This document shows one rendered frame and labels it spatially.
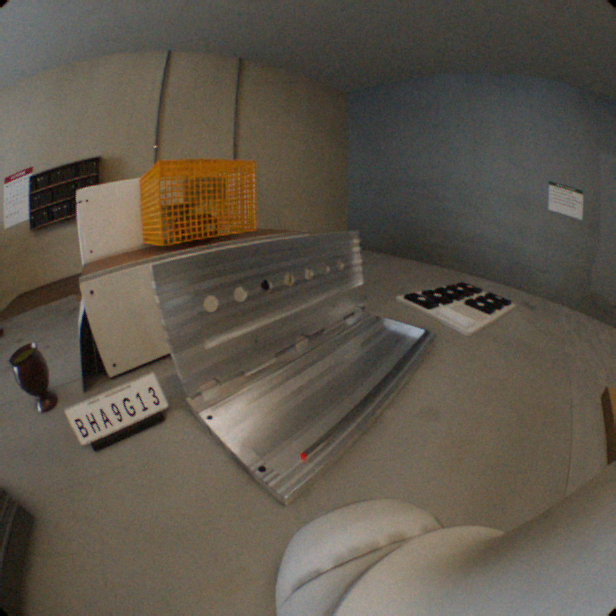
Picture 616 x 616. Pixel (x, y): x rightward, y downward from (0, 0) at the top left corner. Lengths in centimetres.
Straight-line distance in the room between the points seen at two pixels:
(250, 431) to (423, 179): 261
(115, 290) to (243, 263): 23
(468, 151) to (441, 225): 81
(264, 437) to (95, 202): 61
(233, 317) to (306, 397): 15
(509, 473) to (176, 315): 46
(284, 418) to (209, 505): 15
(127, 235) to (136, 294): 25
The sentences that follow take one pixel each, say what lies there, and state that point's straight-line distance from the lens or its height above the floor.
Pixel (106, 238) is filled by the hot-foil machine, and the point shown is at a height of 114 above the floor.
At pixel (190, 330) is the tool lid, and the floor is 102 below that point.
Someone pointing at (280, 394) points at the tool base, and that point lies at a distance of 37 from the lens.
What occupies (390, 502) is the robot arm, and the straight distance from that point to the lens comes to 15.
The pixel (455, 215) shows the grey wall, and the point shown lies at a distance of 256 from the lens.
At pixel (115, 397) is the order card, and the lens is 39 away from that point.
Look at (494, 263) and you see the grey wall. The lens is 249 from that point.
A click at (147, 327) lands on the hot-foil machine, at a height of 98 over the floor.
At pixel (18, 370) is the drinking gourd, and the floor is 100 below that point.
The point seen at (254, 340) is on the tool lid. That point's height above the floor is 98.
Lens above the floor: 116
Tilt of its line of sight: 23 degrees down
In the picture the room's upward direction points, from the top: straight up
